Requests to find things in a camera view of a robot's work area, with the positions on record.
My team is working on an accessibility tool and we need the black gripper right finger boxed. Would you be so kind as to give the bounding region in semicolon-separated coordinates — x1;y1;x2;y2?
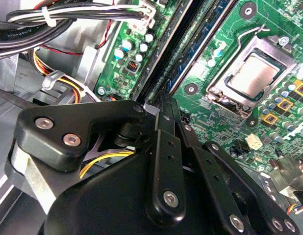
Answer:
168;95;301;235

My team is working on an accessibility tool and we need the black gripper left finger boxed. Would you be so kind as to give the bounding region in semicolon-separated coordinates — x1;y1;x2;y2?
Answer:
5;94;186;222

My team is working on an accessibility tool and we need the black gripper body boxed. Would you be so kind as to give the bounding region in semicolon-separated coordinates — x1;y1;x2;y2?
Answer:
38;122;226;235

